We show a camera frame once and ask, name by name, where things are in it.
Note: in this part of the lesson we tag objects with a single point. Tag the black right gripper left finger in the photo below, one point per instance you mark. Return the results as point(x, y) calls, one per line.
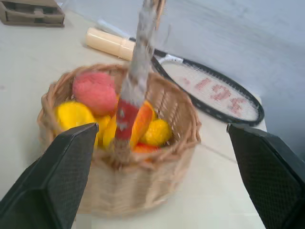
point(47, 171)

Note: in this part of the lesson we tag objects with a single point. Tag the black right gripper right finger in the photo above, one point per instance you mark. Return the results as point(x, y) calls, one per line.
point(269, 176)

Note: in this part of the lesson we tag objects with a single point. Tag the yellow lemon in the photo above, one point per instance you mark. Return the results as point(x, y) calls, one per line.
point(71, 115)

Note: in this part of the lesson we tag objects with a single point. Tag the yellow banana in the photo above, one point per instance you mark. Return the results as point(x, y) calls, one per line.
point(107, 130)

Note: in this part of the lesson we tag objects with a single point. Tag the red lychee fruit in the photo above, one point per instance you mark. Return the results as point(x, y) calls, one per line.
point(95, 93)

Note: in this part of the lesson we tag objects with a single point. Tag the orange red peach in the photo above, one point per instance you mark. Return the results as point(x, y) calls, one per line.
point(144, 149)

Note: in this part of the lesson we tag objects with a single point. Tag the black tennis racket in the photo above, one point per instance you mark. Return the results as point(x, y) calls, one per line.
point(214, 93)

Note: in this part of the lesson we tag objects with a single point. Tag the orange yellow mango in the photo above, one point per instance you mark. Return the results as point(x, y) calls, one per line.
point(142, 121)

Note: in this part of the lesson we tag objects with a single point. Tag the small yellow bumpy fruit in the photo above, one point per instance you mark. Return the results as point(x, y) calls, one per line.
point(156, 132)

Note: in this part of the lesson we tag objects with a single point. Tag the cream plastic bottle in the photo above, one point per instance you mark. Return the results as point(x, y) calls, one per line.
point(108, 43)

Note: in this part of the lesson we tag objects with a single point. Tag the brown cardboard tray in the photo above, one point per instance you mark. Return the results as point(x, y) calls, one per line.
point(31, 13)

